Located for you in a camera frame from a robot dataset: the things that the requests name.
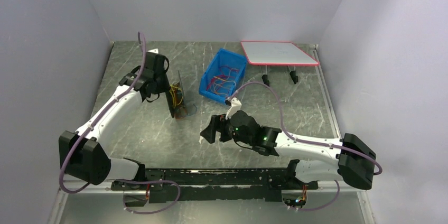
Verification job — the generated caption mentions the black board foot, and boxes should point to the black board foot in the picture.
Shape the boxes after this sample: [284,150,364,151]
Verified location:
[262,74,270,87]
[290,70,298,84]

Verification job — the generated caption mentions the white board red rim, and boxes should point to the white board red rim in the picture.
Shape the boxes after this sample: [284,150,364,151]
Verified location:
[240,41,319,66]

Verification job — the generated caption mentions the grey perforated cable spool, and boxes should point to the grey perforated cable spool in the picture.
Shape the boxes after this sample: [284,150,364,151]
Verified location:
[166,71,188,119]

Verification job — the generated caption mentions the red and yellow bin cables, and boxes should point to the red and yellow bin cables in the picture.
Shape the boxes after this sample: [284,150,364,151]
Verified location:
[207,66,241,98]

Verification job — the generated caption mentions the black board foot right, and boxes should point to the black board foot right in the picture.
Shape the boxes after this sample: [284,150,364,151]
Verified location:
[290,70,298,84]

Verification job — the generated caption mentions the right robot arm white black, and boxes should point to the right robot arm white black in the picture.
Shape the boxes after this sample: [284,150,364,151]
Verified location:
[200,110,376,190]

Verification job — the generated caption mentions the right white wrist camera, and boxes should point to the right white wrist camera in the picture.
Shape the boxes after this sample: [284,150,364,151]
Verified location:
[226,97,242,119]

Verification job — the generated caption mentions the blue plastic bin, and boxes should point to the blue plastic bin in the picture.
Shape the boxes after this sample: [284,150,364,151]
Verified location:
[199,48,248,104]

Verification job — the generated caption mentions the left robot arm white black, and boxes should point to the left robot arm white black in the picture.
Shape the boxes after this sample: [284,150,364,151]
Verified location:
[58,49,170,194]

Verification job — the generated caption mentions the black board foot left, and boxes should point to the black board foot left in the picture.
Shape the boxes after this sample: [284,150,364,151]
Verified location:
[262,74,270,87]

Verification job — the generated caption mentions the cable bundle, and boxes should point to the cable bundle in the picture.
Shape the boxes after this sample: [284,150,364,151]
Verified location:
[169,81,198,120]

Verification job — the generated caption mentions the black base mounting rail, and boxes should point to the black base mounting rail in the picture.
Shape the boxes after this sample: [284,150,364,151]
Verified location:
[111,163,318,203]

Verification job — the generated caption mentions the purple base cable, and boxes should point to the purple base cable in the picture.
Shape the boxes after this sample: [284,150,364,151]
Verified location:
[287,180,341,213]
[122,180,182,216]

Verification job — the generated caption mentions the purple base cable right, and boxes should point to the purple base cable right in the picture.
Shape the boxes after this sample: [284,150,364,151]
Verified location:
[287,180,341,213]

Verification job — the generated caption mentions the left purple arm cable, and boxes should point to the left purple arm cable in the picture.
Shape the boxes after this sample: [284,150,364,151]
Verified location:
[58,32,148,194]

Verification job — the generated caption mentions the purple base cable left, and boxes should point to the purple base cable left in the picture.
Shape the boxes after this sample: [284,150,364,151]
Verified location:
[122,180,182,216]

